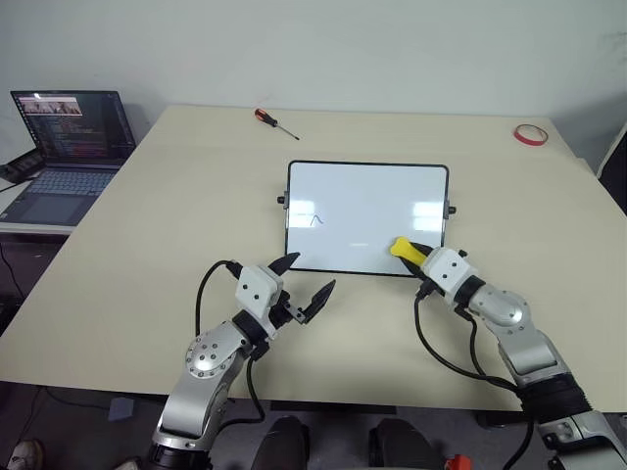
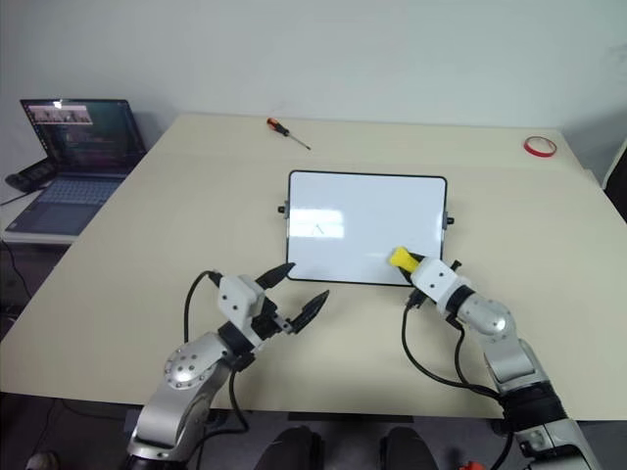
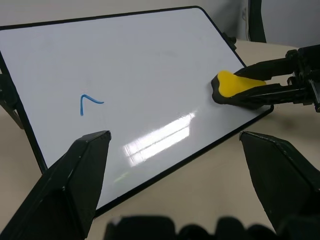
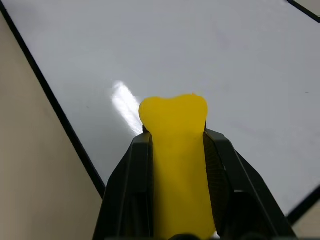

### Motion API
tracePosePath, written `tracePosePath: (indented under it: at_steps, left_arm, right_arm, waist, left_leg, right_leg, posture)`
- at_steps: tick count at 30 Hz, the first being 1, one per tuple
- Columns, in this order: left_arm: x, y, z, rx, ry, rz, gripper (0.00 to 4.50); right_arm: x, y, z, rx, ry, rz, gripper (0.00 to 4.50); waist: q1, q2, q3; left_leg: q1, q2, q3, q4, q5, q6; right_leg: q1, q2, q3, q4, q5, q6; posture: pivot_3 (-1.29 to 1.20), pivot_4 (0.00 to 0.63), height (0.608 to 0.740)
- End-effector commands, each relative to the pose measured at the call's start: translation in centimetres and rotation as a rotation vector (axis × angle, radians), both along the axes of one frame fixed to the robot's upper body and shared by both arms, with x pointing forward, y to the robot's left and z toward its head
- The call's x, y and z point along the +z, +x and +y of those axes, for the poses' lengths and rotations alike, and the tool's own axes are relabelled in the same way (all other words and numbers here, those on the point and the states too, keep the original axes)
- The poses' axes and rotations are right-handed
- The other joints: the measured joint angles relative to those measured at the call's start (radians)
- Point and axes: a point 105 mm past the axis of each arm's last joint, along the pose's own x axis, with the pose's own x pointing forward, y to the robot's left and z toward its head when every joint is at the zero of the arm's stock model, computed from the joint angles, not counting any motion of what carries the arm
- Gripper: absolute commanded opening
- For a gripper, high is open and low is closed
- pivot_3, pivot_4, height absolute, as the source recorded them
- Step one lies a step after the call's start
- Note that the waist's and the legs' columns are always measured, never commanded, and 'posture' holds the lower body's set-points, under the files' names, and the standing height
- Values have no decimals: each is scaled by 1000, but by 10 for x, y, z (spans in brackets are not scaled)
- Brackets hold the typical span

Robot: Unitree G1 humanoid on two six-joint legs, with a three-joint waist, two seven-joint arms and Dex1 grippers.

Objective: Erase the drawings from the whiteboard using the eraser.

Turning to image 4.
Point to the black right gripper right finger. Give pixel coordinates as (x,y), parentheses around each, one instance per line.
(240,190)

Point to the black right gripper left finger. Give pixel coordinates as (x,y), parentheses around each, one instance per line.
(130,185)

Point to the yellow whiteboard eraser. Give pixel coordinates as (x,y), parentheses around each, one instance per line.
(180,160)

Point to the black-framed whiteboard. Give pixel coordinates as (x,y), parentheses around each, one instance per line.
(175,62)

